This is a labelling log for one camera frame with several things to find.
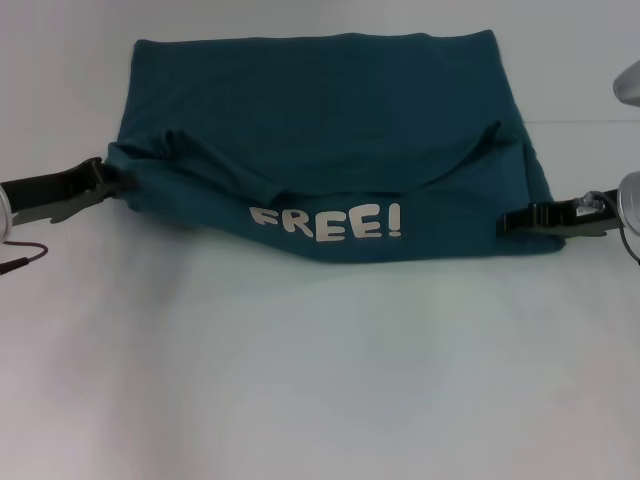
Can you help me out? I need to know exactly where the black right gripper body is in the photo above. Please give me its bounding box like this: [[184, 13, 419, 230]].
[[563, 190, 624, 241]]

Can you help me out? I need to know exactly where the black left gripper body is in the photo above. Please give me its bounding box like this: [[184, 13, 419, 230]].
[[5, 167, 101, 227]]

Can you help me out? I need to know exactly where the blue short-sleeved shirt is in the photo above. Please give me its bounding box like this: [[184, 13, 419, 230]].
[[106, 29, 567, 264]]

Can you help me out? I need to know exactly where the dark left arm cable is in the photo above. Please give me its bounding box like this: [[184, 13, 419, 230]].
[[0, 240, 50, 277]]

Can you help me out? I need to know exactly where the grey right arm cable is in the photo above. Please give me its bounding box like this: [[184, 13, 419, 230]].
[[618, 227, 640, 267]]

